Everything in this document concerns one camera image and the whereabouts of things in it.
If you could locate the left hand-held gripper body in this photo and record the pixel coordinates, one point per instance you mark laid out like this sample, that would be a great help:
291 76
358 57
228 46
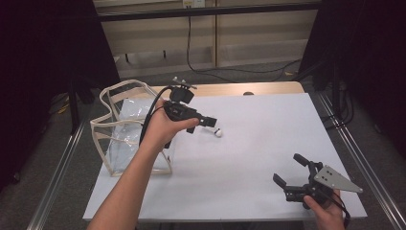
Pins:
182 110

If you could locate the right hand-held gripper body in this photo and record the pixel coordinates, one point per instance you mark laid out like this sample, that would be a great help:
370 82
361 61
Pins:
333 179

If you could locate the white feather shuttlecock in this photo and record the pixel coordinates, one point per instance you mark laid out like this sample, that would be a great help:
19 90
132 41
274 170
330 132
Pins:
218 133

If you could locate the clear bag with beige trim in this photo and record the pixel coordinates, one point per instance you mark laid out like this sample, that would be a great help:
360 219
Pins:
123 150

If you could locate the person's left hand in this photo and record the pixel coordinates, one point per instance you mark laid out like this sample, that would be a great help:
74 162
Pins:
159 131

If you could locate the person's right hand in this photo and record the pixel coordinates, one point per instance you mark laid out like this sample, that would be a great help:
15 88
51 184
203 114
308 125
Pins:
328 216

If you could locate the white table cover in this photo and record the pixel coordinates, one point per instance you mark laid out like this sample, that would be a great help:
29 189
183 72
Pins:
255 191

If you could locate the dark round table grommet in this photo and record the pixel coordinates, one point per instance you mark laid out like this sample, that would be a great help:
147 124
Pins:
248 93

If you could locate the wooden table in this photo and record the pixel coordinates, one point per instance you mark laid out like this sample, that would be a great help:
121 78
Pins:
255 87

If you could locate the black horizontal bar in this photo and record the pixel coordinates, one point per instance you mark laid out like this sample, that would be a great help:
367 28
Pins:
191 12

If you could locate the black curtain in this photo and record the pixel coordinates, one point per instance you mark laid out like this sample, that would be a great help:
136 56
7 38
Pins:
32 64
376 48

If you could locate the metal floor rail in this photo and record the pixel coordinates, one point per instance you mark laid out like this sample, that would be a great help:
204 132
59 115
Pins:
367 166
52 191

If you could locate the white wall socket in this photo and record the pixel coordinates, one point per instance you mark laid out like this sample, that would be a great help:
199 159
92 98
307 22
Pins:
193 3

